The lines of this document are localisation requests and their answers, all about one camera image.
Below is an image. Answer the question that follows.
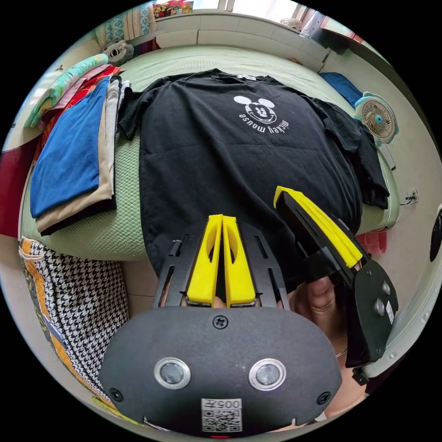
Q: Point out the window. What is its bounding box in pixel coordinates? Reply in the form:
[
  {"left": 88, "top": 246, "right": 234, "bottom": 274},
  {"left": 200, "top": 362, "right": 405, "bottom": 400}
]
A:
[{"left": 217, "top": 0, "right": 301, "bottom": 16}]

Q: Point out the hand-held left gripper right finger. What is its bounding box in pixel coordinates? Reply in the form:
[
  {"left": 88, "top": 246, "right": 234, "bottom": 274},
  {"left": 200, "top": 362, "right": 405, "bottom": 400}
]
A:
[{"left": 222, "top": 215, "right": 257, "bottom": 308}]

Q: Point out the bed with green mat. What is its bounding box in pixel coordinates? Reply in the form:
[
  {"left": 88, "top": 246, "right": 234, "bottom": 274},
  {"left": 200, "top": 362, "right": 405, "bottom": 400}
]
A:
[{"left": 19, "top": 45, "right": 402, "bottom": 263}]

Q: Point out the person's right forearm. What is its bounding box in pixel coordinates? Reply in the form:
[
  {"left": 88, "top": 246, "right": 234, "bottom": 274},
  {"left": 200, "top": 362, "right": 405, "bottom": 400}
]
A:
[{"left": 324, "top": 345, "right": 367, "bottom": 420}]

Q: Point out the person's right hand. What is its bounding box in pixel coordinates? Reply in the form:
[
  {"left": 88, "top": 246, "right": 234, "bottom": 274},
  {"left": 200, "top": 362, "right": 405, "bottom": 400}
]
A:
[{"left": 289, "top": 275, "right": 347, "bottom": 350}]

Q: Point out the blue cloth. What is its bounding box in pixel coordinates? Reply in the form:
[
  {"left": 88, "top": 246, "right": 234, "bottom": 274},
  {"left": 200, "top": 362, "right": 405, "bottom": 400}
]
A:
[{"left": 318, "top": 71, "right": 364, "bottom": 108}]

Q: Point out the grey plush toy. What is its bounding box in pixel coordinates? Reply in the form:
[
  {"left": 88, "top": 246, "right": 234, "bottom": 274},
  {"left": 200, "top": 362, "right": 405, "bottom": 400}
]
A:
[{"left": 102, "top": 39, "right": 135, "bottom": 66}]

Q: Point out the pile of clothes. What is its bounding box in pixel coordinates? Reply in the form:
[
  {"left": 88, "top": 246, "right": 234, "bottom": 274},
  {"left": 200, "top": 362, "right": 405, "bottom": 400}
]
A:
[{"left": 24, "top": 53, "right": 134, "bottom": 237}]

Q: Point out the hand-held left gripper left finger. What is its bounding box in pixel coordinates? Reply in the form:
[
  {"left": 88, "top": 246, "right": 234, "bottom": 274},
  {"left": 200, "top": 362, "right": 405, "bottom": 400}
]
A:
[{"left": 186, "top": 214, "right": 223, "bottom": 307}]

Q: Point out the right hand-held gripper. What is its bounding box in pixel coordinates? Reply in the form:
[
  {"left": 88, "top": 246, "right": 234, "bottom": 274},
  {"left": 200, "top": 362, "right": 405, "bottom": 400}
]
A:
[{"left": 274, "top": 186, "right": 399, "bottom": 368}]

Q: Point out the red bag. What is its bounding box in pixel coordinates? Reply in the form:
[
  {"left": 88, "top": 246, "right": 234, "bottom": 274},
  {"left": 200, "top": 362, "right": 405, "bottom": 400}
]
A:
[{"left": 355, "top": 229, "right": 388, "bottom": 255}]

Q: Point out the black t-shirt with white print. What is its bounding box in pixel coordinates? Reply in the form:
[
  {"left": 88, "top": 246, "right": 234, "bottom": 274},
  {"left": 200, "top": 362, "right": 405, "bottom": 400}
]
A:
[{"left": 117, "top": 68, "right": 391, "bottom": 294}]

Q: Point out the small turquoise fan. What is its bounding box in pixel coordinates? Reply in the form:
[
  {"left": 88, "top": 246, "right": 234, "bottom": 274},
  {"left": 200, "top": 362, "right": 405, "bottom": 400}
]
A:
[{"left": 353, "top": 91, "right": 400, "bottom": 147}]

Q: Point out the person's body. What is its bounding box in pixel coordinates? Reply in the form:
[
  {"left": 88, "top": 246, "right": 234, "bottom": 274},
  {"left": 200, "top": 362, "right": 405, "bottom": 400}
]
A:
[{"left": 19, "top": 236, "right": 130, "bottom": 410}]

